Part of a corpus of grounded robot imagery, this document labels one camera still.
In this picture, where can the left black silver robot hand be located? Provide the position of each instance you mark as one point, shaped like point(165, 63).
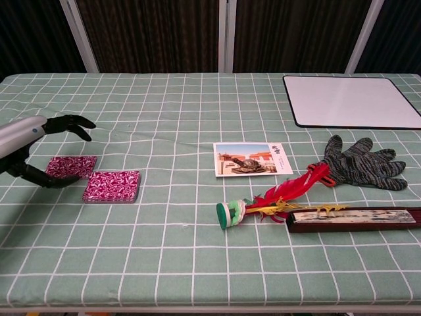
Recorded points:
point(19, 131)

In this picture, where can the dark ribbed partition panel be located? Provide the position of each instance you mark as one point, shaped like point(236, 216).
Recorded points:
point(154, 36)
point(33, 36)
point(401, 36)
point(296, 36)

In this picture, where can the green white checked tablecloth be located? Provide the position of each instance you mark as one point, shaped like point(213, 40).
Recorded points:
point(181, 250)

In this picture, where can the photo postcard with white border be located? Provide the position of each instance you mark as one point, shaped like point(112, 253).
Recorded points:
point(250, 159)

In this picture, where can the red yellow feather shuttlecock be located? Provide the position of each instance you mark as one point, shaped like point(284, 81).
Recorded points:
point(296, 186)

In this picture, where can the white mat with black edge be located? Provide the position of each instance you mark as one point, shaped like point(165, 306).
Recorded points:
point(348, 100)

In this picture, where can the grey striped knit glove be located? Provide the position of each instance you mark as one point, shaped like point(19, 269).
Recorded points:
point(361, 164)

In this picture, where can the folded fan with maroon guards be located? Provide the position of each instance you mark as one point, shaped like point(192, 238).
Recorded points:
point(355, 220)

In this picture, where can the white partition post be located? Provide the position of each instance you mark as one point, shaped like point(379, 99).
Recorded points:
point(363, 36)
point(80, 36)
point(227, 36)

